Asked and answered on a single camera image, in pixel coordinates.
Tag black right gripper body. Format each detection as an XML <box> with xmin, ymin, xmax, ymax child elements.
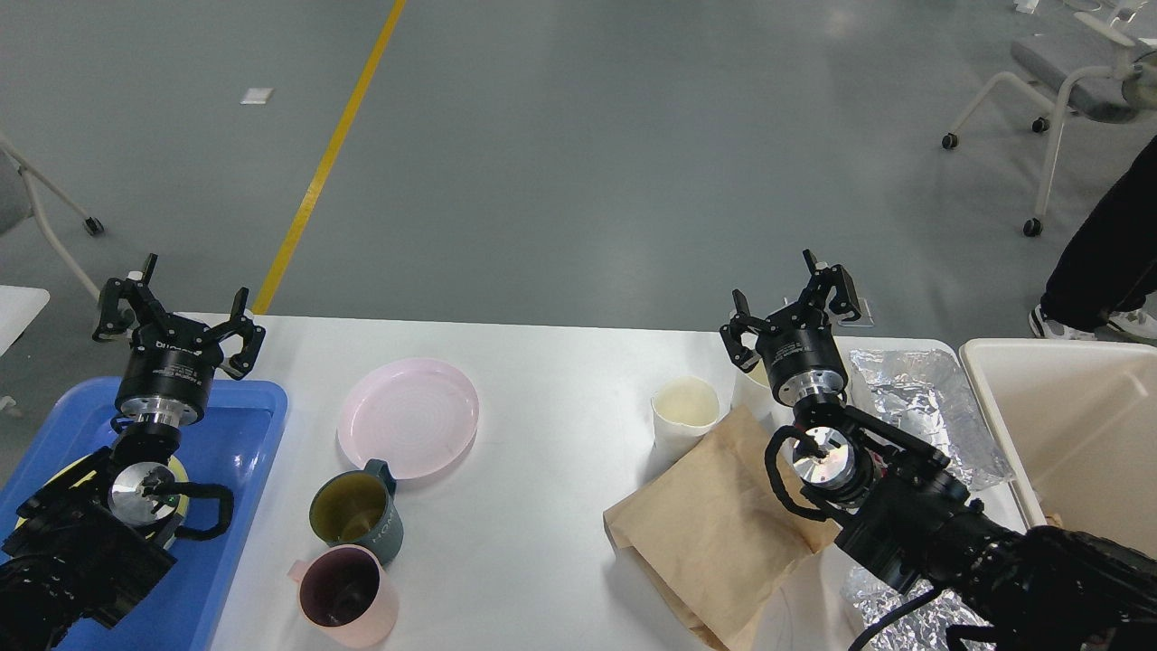
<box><xmin>759</xmin><ymin>315</ymin><xmax>850</xmax><ymax>405</ymax></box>

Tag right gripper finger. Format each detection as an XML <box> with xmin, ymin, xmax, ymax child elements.
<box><xmin>720</xmin><ymin>289</ymin><xmax>776</xmax><ymax>373</ymax></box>
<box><xmin>793</xmin><ymin>249</ymin><xmax>862</xmax><ymax>328</ymax></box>

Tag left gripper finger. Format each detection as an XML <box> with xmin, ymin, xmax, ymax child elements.
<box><xmin>201</xmin><ymin>288</ymin><xmax>267</xmax><ymax>380</ymax></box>
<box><xmin>93</xmin><ymin>254</ymin><xmax>168</xmax><ymax>343</ymax></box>

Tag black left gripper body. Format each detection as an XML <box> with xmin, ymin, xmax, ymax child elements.
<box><xmin>115</xmin><ymin>315</ymin><xmax>223</xmax><ymax>426</ymax></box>

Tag dark green mug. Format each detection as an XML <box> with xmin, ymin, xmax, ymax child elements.
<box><xmin>307</xmin><ymin>458</ymin><xmax>404</xmax><ymax>565</ymax></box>

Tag pink plate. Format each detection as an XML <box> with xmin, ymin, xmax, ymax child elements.
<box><xmin>336</xmin><ymin>357</ymin><xmax>481</xmax><ymax>481</ymax></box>

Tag pink mug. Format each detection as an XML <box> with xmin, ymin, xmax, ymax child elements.
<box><xmin>287</xmin><ymin>543</ymin><xmax>400</xmax><ymax>648</ymax></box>

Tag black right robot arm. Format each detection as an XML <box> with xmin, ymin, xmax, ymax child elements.
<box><xmin>720</xmin><ymin>250</ymin><xmax>1156</xmax><ymax>650</ymax></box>

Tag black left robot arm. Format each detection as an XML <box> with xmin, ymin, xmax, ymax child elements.
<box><xmin>1</xmin><ymin>256</ymin><xmax>266</xmax><ymax>650</ymax></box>

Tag white floor socket plate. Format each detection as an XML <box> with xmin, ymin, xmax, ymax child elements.
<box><xmin>837</xmin><ymin>297</ymin><xmax>875</xmax><ymax>328</ymax></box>

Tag white paper cup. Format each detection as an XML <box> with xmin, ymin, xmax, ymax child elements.
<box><xmin>650</xmin><ymin>375</ymin><xmax>720</xmax><ymax>465</ymax></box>
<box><xmin>729</xmin><ymin>360</ymin><xmax>794</xmax><ymax>432</ymax></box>

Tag blue plastic tray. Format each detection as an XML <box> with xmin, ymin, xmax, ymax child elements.
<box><xmin>3</xmin><ymin>376</ymin><xmax>287</xmax><ymax>650</ymax></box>

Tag white side table corner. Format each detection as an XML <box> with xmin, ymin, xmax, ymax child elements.
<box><xmin>1</xmin><ymin>284</ymin><xmax>51</xmax><ymax>355</ymax></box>

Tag crumpled aluminium foil sheet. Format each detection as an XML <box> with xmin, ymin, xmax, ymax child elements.
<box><xmin>843</xmin><ymin>349</ymin><xmax>1015</xmax><ymax>491</ymax></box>

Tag white chair left edge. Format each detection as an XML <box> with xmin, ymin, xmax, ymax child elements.
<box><xmin>1</xmin><ymin>132</ymin><xmax>105</xmax><ymax>302</ymax></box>

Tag yellow plate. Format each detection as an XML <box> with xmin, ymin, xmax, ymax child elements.
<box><xmin>3</xmin><ymin>447</ymin><xmax>190</xmax><ymax>565</ymax></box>

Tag brown paper bag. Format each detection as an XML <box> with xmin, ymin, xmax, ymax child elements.
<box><xmin>603</xmin><ymin>407</ymin><xmax>838</xmax><ymax>650</ymax></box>

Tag beige plastic bin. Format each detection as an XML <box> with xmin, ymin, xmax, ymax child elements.
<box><xmin>960</xmin><ymin>338</ymin><xmax>1156</xmax><ymax>555</ymax></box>

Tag person in black trousers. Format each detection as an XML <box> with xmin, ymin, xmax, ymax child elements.
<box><xmin>1029</xmin><ymin>139</ymin><xmax>1156</xmax><ymax>341</ymax></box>

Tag aluminium foil piece lower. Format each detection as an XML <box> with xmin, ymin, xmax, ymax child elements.
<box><xmin>842</xmin><ymin>565</ymin><xmax>989</xmax><ymax>650</ymax></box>

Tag white grey office chair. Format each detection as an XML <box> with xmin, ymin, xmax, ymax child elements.
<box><xmin>941</xmin><ymin>1</ymin><xmax>1156</xmax><ymax>238</ymax></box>

